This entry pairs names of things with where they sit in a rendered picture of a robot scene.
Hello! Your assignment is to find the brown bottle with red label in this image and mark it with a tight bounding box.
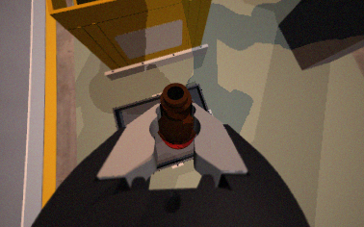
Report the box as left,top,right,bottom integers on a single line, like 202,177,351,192
157,83,196,149

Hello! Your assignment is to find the orange divided crate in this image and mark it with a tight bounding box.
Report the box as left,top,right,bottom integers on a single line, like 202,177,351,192
47,0,212,70

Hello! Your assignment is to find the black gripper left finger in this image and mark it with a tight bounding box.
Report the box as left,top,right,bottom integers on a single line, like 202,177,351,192
31,103,163,227

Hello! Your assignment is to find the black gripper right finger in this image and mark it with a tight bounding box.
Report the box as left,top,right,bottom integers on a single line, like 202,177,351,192
190,102,310,227

